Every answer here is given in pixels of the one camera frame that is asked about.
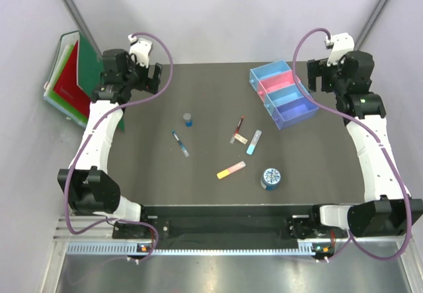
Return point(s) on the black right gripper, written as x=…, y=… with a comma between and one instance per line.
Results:
x=316, y=69

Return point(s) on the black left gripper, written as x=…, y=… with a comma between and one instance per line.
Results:
x=149, y=84

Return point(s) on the purple drawer bin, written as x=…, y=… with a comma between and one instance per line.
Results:
x=293, y=112

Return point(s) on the grey blue glue bottle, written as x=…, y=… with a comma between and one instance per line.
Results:
x=187, y=117

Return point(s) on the light blue drawer bin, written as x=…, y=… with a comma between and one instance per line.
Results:
x=265, y=71

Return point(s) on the round blue tape tin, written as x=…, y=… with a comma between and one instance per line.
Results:
x=270, y=179

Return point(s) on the pink drawer bin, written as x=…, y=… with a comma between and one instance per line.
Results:
x=274, y=83

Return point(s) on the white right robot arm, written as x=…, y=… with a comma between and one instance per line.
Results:
x=383, y=211

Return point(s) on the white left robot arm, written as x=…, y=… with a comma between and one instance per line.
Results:
x=89, y=188

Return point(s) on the green folder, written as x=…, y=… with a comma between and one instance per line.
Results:
x=89, y=68

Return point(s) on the blue pen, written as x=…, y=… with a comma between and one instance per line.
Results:
x=182, y=146

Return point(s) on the red folder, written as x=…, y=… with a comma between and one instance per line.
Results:
x=71, y=98

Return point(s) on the red pen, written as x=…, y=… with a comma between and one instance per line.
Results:
x=237, y=129

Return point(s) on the small beige eraser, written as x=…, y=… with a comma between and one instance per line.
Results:
x=240, y=138

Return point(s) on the blue white highlighter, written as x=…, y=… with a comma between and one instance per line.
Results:
x=253, y=142

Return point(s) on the orange pink highlighter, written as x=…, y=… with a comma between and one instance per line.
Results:
x=230, y=170

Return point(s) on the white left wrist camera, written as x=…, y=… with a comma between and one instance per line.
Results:
x=140, y=50

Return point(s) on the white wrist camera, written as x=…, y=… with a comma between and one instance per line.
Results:
x=339, y=45
x=140, y=50

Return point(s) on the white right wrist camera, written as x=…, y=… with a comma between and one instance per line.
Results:
x=339, y=45

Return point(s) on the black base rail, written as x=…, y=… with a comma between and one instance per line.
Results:
x=263, y=226

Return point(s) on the slotted cable duct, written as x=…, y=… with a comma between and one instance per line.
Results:
x=137, y=249

